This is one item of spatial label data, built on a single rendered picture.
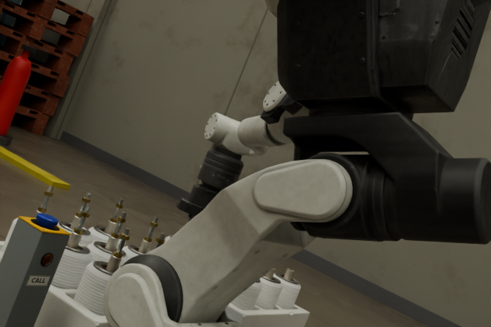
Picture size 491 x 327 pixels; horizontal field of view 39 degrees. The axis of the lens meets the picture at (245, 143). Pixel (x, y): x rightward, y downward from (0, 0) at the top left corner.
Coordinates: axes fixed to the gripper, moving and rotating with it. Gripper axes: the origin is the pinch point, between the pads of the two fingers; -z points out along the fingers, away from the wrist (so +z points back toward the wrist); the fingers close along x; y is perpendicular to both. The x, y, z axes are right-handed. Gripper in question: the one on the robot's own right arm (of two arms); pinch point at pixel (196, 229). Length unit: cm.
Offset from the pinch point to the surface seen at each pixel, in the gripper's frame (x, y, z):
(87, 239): -22.0, 3.8, -11.3
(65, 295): -22.0, -19.9, -17.9
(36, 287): -27.4, -30.0, -15.1
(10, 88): -95, 273, -2
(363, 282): 136, 226, -30
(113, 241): -16.5, -2.1, -8.6
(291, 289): 38, 37, -12
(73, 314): -19.4, -24.5, -19.2
